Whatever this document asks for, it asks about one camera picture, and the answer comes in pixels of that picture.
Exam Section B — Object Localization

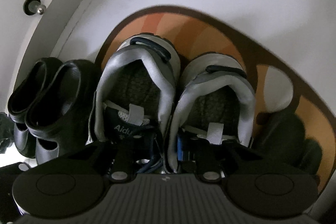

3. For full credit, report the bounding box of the grey sneaker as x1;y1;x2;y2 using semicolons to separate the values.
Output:
85;32;182;159
167;52;256;173

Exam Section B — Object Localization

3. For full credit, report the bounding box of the wall door stopper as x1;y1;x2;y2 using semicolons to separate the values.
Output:
23;0;47;16

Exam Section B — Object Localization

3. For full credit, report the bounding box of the black chunky clog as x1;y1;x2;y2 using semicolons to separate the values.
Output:
7;57;63;159
25;59;101;164

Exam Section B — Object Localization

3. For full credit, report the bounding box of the black slipper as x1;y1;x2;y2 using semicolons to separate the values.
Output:
252;111;305;167

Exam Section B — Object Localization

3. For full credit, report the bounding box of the orange cat-shaped floor mat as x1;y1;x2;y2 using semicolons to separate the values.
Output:
93;4;336;193

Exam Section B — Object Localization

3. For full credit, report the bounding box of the dark slipper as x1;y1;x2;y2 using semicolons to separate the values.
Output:
299;139;323;176

